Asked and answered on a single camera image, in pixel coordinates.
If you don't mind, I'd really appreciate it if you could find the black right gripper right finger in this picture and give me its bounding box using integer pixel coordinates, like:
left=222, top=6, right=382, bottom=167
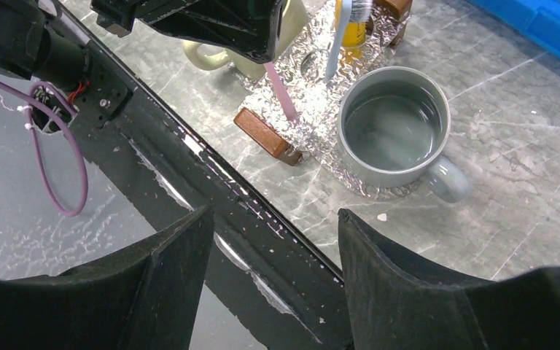
left=338, top=209, right=560, bottom=349

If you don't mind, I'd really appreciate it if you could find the blue right storage bin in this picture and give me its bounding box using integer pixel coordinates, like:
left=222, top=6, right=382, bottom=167
left=472, top=0, right=560, bottom=58

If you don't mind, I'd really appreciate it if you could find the yellow toothpaste tube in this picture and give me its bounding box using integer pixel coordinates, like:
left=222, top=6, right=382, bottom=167
left=335, top=1, right=366, bottom=49

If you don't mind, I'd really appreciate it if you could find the light blue toothbrush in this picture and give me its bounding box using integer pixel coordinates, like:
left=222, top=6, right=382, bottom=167
left=324, top=0, right=373, bottom=83

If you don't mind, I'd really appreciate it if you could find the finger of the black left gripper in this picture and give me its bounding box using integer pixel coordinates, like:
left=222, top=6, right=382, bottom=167
left=90, top=0, right=284, bottom=50

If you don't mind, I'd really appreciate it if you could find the grey ceramic mug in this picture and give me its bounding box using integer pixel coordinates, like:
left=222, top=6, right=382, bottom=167
left=337, top=66, right=472, bottom=203

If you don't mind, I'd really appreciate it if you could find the cream ceramic mug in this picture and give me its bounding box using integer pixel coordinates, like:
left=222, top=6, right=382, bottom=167
left=183, top=1, right=309, bottom=80

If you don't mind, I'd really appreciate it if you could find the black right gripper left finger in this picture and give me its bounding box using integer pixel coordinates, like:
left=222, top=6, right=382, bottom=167
left=0, top=206, right=214, bottom=349

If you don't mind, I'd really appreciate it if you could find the pink toothbrush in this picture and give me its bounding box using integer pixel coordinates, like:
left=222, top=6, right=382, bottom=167
left=263, top=62, right=299, bottom=122

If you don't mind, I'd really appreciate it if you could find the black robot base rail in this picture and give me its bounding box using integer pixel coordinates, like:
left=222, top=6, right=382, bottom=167
left=56, top=4, right=353, bottom=349

